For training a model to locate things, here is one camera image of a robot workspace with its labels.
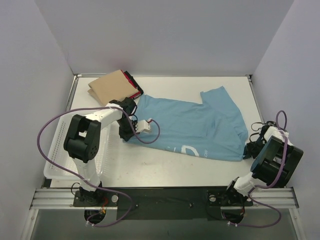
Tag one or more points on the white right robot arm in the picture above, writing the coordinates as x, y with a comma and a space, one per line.
275, 160

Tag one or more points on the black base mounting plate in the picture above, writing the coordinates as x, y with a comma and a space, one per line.
168, 203

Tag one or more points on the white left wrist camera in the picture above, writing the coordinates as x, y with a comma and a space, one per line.
144, 126

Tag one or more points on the light blue t shirt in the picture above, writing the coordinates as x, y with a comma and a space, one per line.
213, 129

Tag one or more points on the black folded t shirt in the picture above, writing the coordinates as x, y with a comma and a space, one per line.
137, 92

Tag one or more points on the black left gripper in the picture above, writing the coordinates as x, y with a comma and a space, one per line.
126, 133

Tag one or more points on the aluminium front rail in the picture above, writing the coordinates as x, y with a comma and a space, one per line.
53, 199

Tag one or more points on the red folded t shirt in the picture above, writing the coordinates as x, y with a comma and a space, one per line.
130, 80

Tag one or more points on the white perforated plastic basket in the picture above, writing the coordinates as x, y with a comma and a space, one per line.
59, 165

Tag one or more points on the beige folded t shirt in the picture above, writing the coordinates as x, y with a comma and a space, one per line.
112, 86

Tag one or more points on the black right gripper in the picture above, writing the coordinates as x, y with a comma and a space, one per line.
250, 149

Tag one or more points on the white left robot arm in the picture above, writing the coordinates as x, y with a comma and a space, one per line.
83, 140

